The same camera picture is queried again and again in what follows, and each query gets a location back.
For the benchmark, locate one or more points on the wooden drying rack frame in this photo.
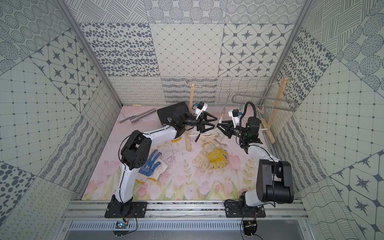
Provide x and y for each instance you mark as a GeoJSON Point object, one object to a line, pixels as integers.
{"type": "Point", "coordinates": [275, 107]}

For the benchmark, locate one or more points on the beige knit gloves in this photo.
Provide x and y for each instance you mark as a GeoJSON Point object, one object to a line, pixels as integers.
{"type": "Point", "coordinates": [208, 143]}

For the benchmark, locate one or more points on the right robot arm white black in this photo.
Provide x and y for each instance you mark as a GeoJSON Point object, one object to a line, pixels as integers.
{"type": "Point", "coordinates": [274, 178]}

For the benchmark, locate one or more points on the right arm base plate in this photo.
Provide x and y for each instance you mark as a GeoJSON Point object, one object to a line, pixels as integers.
{"type": "Point", "coordinates": [236, 209]}

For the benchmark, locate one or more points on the small black module right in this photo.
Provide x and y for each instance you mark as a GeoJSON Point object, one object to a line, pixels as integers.
{"type": "Point", "coordinates": [250, 227]}

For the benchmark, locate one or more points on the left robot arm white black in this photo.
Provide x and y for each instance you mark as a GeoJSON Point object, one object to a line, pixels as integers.
{"type": "Point", "coordinates": [135, 149]}

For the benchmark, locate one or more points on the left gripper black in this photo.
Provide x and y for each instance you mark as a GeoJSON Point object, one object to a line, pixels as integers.
{"type": "Point", "coordinates": [201, 122]}

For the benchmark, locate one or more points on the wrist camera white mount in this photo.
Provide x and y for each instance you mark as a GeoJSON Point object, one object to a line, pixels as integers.
{"type": "Point", "coordinates": [199, 109]}
{"type": "Point", "coordinates": [235, 115]}

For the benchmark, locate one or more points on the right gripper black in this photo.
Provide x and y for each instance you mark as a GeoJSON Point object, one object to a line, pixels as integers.
{"type": "Point", "coordinates": [227, 132]}

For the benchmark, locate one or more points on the small circuit board left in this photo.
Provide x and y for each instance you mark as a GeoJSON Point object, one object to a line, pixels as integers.
{"type": "Point", "coordinates": [121, 229]}

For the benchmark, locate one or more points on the black flat pad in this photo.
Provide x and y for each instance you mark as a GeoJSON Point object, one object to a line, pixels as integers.
{"type": "Point", "coordinates": [172, 112]}

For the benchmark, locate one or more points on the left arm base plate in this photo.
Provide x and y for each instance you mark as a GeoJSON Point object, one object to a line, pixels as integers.
{"type": "Point", "coordinates": [134, 209]}

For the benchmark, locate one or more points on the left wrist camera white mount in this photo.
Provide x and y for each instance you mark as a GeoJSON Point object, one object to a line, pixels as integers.
{"type": "Point", "coordinates": [199, 109]}

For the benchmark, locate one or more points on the blue dotted glove near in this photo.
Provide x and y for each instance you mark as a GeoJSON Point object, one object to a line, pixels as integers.
{"type": "Point", "coordinates": [152, 169]}

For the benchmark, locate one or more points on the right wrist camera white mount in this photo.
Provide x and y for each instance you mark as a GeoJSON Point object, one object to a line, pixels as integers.
{"type": "Point", "coordinates": [235, 115]}

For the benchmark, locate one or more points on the grey metal cylinder tool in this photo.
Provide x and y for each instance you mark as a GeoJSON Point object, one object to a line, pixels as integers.
{"type": "Point", "coordinates": [136, 118]}

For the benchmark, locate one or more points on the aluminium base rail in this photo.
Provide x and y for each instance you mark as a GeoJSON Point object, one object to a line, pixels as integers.
{"type": "Point", "coordinates": [182, 210]}

